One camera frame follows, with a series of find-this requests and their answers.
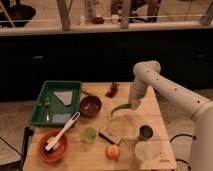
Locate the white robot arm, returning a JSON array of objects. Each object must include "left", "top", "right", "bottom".
[{"left": 128, "top": 61, "right": 213, "bottom": 171}]

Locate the dark red bowl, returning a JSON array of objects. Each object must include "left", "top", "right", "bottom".
[{"left": 79, "top": 96, "right": 102, "bottom": 118}]

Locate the dark metal cup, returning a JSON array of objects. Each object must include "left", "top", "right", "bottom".
[{"left": 138, "top": 125, "right": 153, "bottom": 141}]

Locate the orange bowl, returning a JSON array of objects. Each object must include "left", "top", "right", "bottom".
[{"left": 37, "top": 129, "right": 69, "bottom": 164}]

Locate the grey cloth piece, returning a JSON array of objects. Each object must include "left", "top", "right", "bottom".
[{"left": 54, "top": 91, "right": 73, "bottom": 106}]

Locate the small green cup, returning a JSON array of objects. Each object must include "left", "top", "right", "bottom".
[{"left": 80, "top": 127, "right": 97, "bottom": 144}]

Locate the metal fork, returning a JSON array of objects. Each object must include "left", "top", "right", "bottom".
[{"left": 45, "top": 97, "right": 50, "bottom": 122}]

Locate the brown rectangular block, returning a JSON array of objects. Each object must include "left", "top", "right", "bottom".
[{"left": 99, "top": 127, "right": 122, "bottom": 145}]

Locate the white brush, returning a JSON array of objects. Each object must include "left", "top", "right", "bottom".
[{"left": 45, "top": 112, "right": 80, "bottom": 151}]

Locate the black cable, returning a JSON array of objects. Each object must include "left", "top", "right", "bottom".
[{"left": 169, "top": 133, "right": 198, "bottom": 171}]

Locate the yellow stick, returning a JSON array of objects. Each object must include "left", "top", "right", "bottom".
[{"left": 82, "top": 90, "right": 96, "bottom": 96}]

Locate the orange fruit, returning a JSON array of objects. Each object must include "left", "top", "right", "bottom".
[{"left": 106, "top": 144, "right": 120, "bottom": 160}]

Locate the green plastic tray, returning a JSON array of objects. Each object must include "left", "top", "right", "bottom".
[{"left": 29, "top": 81, "right": 82, "bottom": 127}]

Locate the white cup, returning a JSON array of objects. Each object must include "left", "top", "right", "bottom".
[{"left": 134, "top": 141, "right": 153, "bottom": 161}]

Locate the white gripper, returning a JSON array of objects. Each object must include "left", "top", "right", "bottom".
[{"left": 129, "top": 81, "right": 148, "bottom": 110}]

